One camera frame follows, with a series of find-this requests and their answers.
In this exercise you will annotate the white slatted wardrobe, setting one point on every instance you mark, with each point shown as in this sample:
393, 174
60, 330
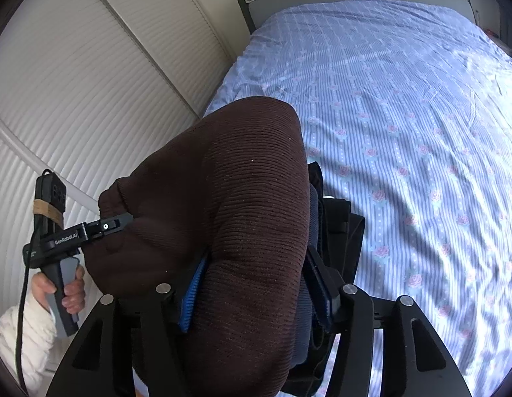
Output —
94, 91

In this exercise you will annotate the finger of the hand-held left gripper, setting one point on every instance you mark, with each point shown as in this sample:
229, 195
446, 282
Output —
111, 225

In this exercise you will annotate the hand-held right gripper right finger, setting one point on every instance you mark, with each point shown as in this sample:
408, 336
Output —
322, 285

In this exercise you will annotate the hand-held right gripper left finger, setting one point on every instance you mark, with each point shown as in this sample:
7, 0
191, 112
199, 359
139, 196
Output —
194, 293

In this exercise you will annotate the brown pants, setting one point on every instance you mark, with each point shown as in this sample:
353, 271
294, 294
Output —
239, 194

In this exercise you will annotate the person's left hand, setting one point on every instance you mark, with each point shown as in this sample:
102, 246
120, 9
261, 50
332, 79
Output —
76, 293

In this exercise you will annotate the blue striped bed sheet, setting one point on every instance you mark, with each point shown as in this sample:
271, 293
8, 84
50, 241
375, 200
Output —
404, 132

